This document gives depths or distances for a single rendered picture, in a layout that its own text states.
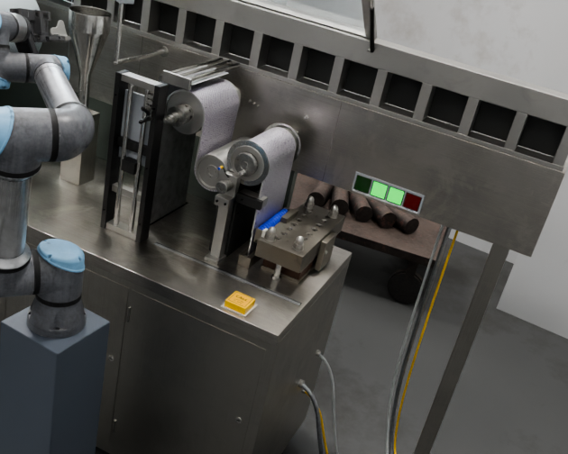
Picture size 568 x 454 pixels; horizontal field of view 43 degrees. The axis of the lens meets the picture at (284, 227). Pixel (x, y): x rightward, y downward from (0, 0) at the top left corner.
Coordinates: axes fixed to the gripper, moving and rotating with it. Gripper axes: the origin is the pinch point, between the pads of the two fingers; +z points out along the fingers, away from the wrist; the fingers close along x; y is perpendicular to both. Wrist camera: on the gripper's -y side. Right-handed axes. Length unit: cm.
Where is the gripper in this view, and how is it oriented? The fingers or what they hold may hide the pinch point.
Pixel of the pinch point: (57, 40)
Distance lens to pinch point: 225.2
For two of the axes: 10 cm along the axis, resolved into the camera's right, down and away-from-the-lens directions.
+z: 2.4, -1.9, 9.5
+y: 0.0, -9.8, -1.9
